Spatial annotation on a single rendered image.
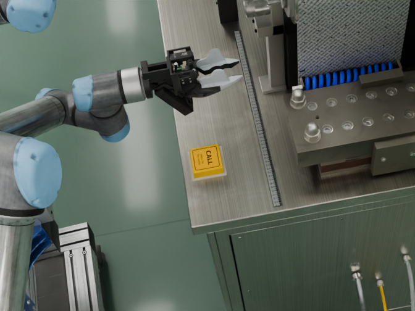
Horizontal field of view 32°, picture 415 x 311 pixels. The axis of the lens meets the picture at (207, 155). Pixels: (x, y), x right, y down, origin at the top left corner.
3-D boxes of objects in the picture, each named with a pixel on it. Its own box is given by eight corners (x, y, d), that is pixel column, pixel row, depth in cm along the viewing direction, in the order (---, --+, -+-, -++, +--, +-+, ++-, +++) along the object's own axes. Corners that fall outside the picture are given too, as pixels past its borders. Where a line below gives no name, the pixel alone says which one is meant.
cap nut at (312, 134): (302, 131, 156) (301, 118, 152) (318, 128, 155) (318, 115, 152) (306, 144, 153) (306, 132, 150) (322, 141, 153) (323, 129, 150)
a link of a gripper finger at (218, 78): (241, 72, 151) (197, 75, 152) (243, 89, 156) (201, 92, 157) (240, 61, 153) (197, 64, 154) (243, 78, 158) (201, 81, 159)
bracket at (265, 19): (257, 79, 181) (249, -9, 156) (282, 74, 181) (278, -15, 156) (260, 95, 178) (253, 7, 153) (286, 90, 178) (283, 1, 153)
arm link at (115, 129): (94, 112, 174) (83, 84, 165) (137, 121, 171) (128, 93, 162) (81, 138, 171) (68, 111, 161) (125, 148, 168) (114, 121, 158)
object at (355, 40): (297, 79, 165) (296, 23, 149) (399, 60, 164) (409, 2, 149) (298, 81, 164) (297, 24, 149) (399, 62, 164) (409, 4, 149)
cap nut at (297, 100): (288, 97, 161) (288, 85, 157) (304, 94, 161) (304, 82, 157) (291, 110, 159) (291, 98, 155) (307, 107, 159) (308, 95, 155)
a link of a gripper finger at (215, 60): (237, 47, 155) (196, 60, 155) (239, 65, 160) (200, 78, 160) (233, 37, 157) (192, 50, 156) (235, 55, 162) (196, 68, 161)
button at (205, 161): (190, 154, 171) (189, 148, 169) (219, 149, 171) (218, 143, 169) (194, 179, 167) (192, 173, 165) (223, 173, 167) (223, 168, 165)
